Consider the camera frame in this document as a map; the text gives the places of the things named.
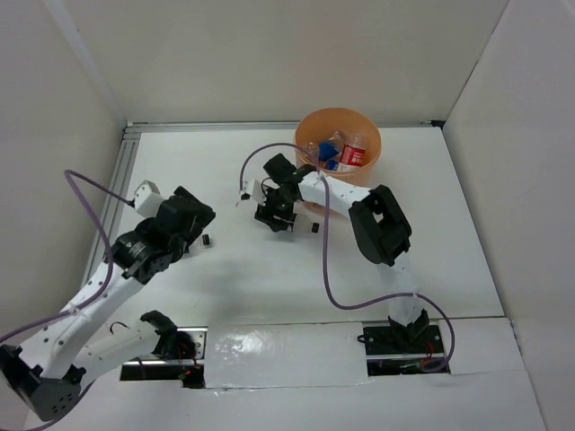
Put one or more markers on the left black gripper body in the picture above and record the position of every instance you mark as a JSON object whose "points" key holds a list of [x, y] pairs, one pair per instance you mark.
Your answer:
{"points": [[205, 215]]}

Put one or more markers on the orange plastic bin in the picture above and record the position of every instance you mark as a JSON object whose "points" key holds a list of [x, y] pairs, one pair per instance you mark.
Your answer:
{"points": [[314, 134]]}

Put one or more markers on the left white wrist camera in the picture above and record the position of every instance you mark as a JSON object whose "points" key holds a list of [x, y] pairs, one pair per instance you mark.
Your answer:
{"points": [[147, 199]]}

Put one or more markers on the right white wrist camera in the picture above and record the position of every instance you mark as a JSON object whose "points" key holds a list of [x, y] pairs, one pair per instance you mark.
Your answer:
{"points": [[253, 189]]}

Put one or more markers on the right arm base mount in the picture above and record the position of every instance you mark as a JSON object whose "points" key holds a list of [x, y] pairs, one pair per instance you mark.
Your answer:
{"points": [[386, 356]]}

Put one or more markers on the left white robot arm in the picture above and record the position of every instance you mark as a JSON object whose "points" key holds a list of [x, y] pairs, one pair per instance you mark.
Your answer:
{"points": [[50, 370]]}

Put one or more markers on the aluminium frame rail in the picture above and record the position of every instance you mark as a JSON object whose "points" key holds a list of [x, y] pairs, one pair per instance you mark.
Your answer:
{"points": [[415, 155]]}

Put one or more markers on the red label red cap bottle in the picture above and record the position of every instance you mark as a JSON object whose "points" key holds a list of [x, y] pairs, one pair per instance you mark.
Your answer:
{"points": [[353, 153]]}

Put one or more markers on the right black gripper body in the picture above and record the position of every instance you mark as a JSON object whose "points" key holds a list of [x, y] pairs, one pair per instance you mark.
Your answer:
{"points": [[278, 202]]}

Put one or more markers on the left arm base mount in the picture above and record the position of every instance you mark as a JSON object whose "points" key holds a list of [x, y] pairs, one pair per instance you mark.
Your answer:
{"points": [[183, 365]]}

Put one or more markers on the clear unlabeled bottle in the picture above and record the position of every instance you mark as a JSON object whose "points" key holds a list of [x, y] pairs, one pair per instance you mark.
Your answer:
{"points": [[314, 150]]}

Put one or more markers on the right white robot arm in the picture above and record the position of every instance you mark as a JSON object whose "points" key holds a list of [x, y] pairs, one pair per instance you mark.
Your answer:
{"points": [[380, 227]]}

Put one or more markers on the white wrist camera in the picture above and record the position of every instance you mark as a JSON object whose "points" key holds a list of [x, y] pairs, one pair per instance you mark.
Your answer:
{"points": [[253, 189], [147, 199]]}

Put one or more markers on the blue label white cap bottle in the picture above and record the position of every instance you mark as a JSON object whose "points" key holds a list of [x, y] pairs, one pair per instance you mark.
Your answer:
{"points": [[335, 164]]}

